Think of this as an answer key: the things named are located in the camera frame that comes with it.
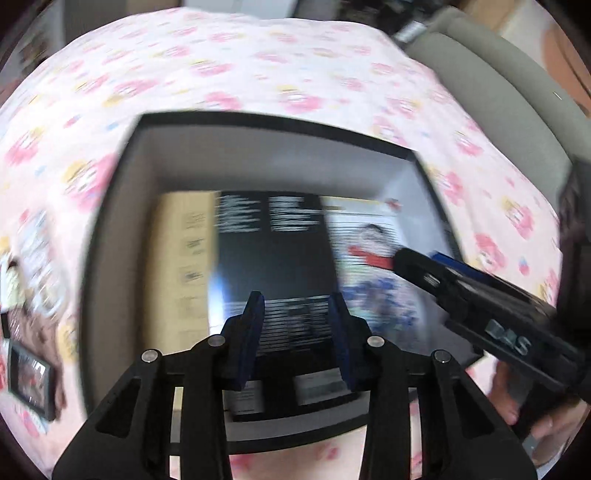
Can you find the pink cartoon printed blanket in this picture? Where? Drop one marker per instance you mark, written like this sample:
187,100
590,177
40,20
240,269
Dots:
277,69

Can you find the black cardboard box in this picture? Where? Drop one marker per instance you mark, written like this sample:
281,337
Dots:
258,161

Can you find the clear phone case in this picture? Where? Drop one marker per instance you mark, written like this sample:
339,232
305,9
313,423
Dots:
41,263

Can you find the beige printed cardboard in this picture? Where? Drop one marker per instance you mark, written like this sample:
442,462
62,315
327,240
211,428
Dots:
184,277

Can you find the black printed booklet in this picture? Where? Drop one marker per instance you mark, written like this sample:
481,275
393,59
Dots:
277,258

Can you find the cartoon dotted craft sheet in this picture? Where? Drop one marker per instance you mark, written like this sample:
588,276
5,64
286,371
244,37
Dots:
369,286

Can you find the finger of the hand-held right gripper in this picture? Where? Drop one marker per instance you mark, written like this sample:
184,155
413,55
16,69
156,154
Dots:
420,272
461,267

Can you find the small black framed device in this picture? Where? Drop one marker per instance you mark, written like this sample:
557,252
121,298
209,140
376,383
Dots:
32,383

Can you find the brown cloth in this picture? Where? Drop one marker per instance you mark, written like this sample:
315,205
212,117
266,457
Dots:
37,332

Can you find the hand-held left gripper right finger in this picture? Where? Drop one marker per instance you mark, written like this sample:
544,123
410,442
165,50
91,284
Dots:
344,341

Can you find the person's right hand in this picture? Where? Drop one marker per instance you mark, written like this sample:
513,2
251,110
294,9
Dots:
503,397

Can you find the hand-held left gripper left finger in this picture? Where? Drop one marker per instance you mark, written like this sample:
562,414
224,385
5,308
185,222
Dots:
249,341

